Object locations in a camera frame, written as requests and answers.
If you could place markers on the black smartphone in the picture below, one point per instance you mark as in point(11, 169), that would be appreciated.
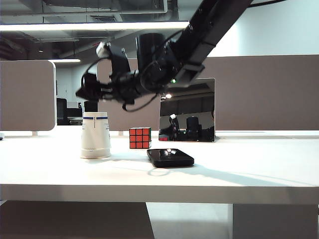
point(169, 159)

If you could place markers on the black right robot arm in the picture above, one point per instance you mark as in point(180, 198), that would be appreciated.
point(199, 42)

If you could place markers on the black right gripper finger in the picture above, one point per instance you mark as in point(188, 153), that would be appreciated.
point(89, 80)
point(88, 93)

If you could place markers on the rubiks cube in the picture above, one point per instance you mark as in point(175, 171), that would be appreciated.
point(138, 139)

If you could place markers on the dark background office furniture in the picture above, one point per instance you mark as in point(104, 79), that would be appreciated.
point(62, 112)

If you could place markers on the ceiling ventilation duct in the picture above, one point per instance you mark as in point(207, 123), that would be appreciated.
point(139, 7)

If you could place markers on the short ceiling light strip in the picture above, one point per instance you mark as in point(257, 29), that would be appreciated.
point(64, 60)

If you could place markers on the white paper cup blue stripe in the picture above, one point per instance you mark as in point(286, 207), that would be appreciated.
point(96, 132)

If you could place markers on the long ceiling light strip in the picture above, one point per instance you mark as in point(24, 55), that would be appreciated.
point(87, 26)

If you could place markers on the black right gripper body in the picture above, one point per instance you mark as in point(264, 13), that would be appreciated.
point(124, 87)

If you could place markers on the grey desk leg panel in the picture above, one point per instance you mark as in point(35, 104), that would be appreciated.
point(274, 221)

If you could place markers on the black office chair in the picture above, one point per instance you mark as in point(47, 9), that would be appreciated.
point(91, 106)

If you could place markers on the small grey desk object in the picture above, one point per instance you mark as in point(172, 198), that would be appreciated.
point(1, 136)

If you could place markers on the rectangular table mirror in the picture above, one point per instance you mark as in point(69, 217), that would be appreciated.
point(199, 104)

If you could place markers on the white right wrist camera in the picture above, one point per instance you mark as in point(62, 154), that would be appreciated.
point(102, 49)

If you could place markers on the wide grey desk divider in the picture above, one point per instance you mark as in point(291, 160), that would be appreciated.
point(249, 99)

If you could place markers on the brown under-desk panel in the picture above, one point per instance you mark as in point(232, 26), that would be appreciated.
point(74, 221)

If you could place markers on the white paper cup round logo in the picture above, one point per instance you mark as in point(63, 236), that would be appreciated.
point(96, 155)

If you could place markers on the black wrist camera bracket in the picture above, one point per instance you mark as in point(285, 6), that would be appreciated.
point(119, 61)

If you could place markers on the narrow grey desk divider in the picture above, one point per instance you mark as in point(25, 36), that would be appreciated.
point(25, 97)

